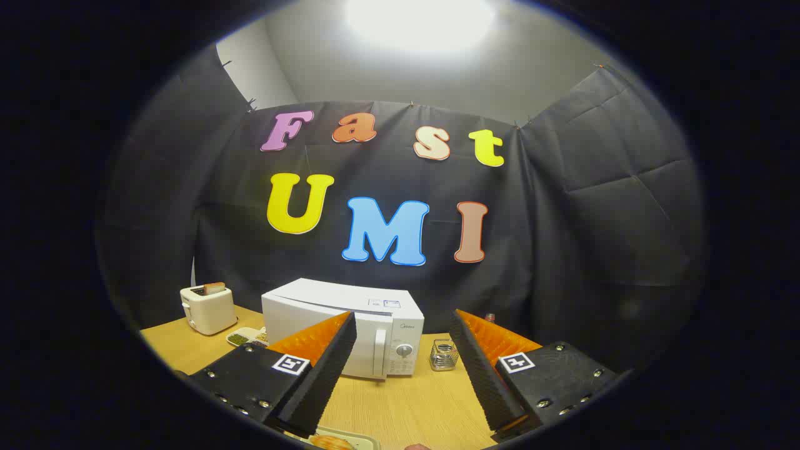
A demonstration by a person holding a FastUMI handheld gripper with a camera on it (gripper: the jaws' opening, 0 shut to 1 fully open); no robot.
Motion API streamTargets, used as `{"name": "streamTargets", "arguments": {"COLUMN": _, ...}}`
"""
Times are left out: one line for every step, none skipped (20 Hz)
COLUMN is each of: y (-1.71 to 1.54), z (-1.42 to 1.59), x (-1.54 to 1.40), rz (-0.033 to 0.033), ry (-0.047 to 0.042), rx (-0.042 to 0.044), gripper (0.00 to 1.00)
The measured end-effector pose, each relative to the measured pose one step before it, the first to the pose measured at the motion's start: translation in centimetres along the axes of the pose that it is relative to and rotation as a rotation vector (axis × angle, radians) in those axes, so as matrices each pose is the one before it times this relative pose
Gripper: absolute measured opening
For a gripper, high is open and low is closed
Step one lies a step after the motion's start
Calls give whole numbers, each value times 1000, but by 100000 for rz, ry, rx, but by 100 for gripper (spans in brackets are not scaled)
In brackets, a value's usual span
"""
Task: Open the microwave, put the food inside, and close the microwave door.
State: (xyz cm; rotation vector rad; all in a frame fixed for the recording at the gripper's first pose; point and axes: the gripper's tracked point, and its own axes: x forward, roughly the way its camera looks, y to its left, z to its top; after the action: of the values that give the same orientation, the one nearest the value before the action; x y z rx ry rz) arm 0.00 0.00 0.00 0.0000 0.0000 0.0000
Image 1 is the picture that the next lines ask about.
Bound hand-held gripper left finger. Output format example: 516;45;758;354
186;311;358;439

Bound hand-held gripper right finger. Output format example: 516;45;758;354
449;309;618;443

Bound white microwave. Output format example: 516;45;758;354
262;278;424;380

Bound pale food tray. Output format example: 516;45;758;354
284;425;381;450

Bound divided tray of beans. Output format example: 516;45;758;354
226;326;268;348

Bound white toaster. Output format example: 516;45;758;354
180;282;238;336

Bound black backdrop cloth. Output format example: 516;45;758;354
97;44;707;376

